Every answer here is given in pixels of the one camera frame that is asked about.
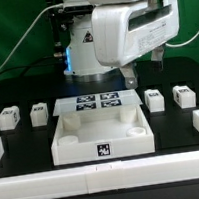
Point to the white front obstacle rail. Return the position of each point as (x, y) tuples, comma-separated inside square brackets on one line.
[(102, 177)]

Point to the white marker base plate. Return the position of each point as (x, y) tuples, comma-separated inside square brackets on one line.
[(96, 101)]

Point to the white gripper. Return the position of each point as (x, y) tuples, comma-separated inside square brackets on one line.
[(124, 32)]

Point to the white square tabletop part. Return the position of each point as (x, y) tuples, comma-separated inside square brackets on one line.
[(103, 133)]

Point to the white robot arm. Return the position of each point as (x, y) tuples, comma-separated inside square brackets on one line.
[(80, 54)]

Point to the black camera stand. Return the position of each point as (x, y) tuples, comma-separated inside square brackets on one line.
[(60, 29)]

